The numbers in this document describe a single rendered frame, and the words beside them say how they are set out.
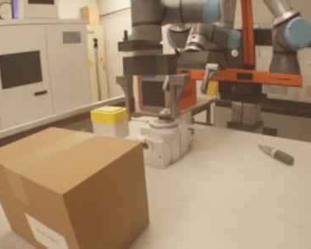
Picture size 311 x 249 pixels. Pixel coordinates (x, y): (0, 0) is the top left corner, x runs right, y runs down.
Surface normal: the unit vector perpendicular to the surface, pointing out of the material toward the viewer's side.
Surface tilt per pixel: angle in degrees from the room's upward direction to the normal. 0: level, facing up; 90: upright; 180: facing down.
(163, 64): 90
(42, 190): 90
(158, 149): 90
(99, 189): 90
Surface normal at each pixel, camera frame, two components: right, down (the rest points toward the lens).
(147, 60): -0.52, 0.27
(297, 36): -0.16, 0.40
